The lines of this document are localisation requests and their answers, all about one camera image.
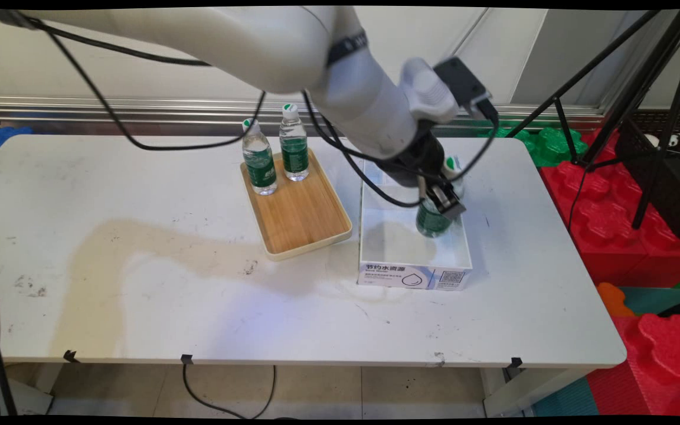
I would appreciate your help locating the light wooden tray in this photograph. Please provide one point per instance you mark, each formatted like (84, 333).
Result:
(298, 218)

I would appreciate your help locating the white table leg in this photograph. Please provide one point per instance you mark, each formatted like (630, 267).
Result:
(33, 389)
(523, 392)

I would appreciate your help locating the green foam block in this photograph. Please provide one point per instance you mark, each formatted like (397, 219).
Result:
(552, 144)

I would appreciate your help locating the black tripod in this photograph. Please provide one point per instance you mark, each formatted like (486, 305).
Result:
(670, 88)

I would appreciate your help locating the red foam block with bumps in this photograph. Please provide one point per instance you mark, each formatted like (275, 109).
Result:
(664, 360)

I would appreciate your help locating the aluminium wall rail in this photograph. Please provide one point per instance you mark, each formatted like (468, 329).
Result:
(139, 109)

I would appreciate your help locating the orange foam piece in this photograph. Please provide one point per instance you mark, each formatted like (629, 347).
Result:
(614, 301)

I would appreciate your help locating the blue foam block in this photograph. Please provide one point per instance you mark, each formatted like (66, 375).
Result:
(0, 141)

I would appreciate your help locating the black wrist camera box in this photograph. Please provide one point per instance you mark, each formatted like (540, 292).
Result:
(461, 79)

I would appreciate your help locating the white cardboard box blue print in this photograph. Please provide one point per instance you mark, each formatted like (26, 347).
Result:
(411, 260)

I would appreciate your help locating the teal foam mat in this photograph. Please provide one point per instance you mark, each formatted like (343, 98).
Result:
(659, 300)

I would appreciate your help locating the clear green-label water bottle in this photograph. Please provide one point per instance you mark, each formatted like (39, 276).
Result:
(431, 225)
(259, 165)
(294, 150)

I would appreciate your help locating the large red foam block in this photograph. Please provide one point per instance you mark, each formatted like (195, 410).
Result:
(611, 224)

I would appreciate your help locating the black mesh crate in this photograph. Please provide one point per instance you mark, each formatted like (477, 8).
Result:
(670, 195)

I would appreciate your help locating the panda plush toy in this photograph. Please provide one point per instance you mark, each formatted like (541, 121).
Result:
(676, 140)

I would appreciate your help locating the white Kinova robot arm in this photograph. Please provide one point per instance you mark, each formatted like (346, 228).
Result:
(257, 41)

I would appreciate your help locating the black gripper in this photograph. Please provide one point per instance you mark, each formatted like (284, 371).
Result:
(414, 162)

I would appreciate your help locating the black tape piece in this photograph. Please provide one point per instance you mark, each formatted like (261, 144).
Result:
(186, 359)
(515, 362)
(70, 356)

